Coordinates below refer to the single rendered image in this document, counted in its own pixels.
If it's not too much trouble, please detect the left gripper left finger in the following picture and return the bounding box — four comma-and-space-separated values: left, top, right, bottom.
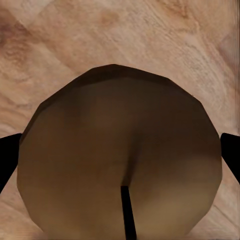
0, 133, 22, 193

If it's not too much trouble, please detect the pillar candle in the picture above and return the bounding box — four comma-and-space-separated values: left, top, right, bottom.
17, 63, 223, 240

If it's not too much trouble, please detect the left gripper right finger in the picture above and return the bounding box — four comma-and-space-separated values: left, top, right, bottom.
220, 132, 240, 183

